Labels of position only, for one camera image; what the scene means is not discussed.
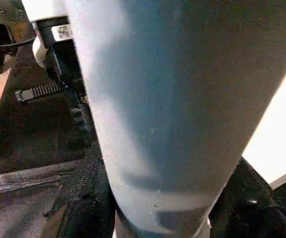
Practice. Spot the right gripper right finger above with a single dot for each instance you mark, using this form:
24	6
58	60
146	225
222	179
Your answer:
252	208

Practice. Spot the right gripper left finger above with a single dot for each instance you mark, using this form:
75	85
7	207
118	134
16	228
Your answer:
86	203

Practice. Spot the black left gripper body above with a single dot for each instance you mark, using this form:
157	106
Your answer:
63	54

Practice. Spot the white plastic table top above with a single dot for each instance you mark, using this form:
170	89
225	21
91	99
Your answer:
282	129

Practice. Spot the white plastic table leg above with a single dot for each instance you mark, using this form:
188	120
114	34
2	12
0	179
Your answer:
182	99

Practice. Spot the black work mat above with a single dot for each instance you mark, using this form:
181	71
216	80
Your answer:
29	139

